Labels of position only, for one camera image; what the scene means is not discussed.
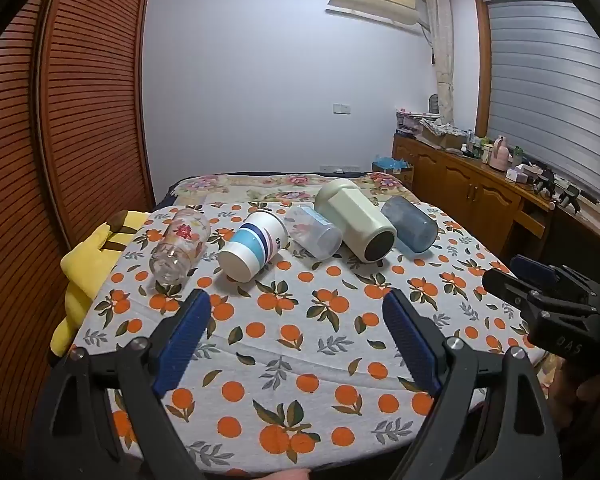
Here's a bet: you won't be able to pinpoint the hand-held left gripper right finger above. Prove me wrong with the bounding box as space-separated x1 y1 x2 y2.
381 287 566 480

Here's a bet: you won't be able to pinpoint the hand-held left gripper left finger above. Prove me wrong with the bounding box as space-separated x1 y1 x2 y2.
27 287 213 480

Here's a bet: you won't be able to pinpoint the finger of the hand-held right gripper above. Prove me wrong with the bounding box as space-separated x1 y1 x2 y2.
482 268 536 309
510 254 561 287

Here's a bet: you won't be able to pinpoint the clear glass cup red print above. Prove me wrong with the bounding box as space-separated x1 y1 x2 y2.
149 208 212 283

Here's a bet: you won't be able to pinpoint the blue translucent cup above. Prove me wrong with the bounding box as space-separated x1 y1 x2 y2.
380 196 439 254

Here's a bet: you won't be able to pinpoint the white cup blue stripes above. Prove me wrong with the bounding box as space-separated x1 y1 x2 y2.
217 210 290 281

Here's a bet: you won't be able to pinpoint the clear plastic cup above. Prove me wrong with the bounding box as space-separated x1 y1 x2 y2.
283 204 343 260

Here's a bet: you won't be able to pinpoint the person's right hand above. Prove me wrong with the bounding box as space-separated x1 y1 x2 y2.
555 367 600 433

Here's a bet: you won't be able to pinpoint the person's left hand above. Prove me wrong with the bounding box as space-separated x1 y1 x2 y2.
250 467 314 480

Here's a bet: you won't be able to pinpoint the black clamp tool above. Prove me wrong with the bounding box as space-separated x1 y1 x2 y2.
532 165 582 211

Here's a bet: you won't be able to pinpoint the wooden cabinet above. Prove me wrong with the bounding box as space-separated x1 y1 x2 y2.
392 132 600 262

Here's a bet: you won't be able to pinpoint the orange fruit print blanket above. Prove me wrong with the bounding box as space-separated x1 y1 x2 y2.
70 200 546 478

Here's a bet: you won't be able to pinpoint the pink kettle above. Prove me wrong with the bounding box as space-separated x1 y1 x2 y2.
490 136 512 167

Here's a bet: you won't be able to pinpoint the yellow plush toy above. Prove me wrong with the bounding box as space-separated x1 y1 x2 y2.
50 210 151 356

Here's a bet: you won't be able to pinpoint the cream green mug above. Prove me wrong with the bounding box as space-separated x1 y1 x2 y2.
314 178 398 264

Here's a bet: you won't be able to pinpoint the cardboard box with blue bags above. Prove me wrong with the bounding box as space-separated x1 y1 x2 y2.
372 157 416 189

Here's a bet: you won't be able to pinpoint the floral blanket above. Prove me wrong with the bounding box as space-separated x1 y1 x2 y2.
167 172 411 209

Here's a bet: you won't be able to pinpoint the pile of boxes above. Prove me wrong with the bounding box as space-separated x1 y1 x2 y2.
395 108 469 151

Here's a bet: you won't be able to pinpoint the grey window blind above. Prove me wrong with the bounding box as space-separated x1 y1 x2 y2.
485 0 600 196

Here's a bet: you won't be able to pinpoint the wooden louvred wardrobe door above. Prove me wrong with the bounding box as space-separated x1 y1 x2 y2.
0 0 71 461
32 0 156 253

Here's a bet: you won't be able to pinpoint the white curtain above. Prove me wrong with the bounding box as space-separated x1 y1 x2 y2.
424 0 456 127

